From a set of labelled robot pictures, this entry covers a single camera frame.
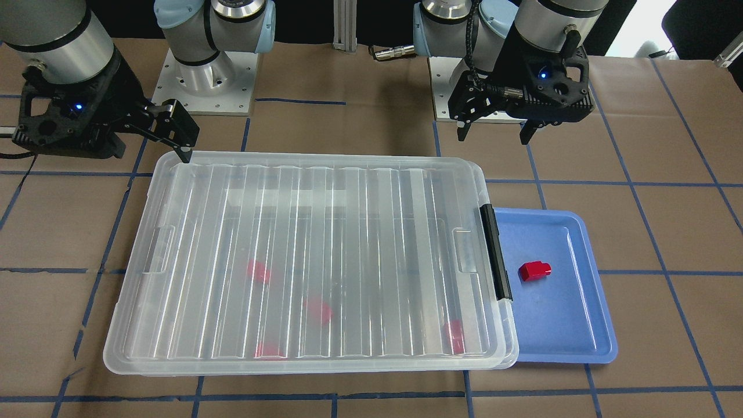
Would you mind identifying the red block in box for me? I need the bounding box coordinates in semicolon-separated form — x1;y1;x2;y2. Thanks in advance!
253;341;286;361
246;259;271;286
303;297;334;326
443;319;466;355

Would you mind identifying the black box latch handle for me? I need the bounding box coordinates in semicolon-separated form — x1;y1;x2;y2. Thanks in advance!
479;203;513;301

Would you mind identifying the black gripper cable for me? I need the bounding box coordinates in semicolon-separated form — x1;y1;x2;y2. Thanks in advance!
464;0;523;96

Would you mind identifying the silver cable connector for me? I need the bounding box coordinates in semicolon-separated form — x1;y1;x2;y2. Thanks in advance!
368;45;416;62

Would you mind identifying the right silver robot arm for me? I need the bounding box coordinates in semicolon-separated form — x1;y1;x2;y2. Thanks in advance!
2;1;200;163

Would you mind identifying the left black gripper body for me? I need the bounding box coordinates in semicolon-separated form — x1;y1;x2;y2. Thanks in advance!
448;24;595;124

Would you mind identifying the red block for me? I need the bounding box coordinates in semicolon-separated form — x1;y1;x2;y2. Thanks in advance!
303;297;334;326
246;259;271;286
518;260;552;282
253;341;286;361
443;319;466;355

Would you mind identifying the blue plastic tray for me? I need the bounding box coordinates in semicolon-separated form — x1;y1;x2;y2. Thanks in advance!
495;207;618;363

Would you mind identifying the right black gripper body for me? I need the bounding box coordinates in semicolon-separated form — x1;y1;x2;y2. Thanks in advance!
12;48;156;159

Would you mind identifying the clear plastic storage box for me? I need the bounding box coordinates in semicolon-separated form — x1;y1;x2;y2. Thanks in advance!
136;157;520;378

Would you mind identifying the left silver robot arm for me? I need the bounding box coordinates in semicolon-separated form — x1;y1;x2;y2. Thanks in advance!
413;1;607;145

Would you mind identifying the aluminium frame post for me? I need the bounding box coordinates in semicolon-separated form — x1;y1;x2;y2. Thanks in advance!
332;0;358;55

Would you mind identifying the clear plastic box lid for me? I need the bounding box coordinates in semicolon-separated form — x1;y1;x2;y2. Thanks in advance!
103;151;505;375

